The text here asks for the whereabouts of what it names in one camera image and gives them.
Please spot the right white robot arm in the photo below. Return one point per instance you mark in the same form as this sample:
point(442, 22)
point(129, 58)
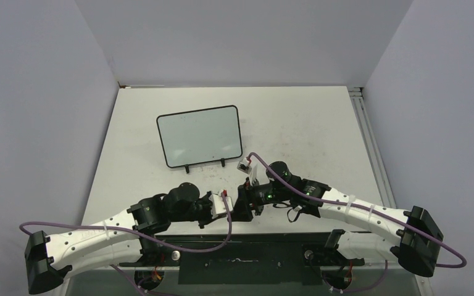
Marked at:
point(405, 236)

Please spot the aluminium frame rail right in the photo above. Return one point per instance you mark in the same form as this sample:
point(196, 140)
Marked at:
point(376, 161)

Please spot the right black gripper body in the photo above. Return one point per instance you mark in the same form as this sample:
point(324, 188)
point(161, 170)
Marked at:
point(264, 194)

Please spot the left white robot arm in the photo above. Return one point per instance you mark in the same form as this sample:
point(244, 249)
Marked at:
point(126, 237)

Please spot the small black-framed whiteboard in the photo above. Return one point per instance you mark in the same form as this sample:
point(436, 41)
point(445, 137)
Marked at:
point(200, 136)

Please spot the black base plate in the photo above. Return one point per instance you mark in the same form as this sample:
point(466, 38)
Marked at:
point(270, 259)

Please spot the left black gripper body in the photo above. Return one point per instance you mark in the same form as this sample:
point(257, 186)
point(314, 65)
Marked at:
point(201, 211)

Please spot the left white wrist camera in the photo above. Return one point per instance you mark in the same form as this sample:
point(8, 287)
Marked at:
point(221, 203)

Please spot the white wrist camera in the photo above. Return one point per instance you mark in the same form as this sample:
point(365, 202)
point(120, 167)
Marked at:
point(221, 203)
point(248, 167)

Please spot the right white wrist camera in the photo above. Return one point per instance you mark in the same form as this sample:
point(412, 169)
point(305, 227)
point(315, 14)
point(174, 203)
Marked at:
point(248, 167)

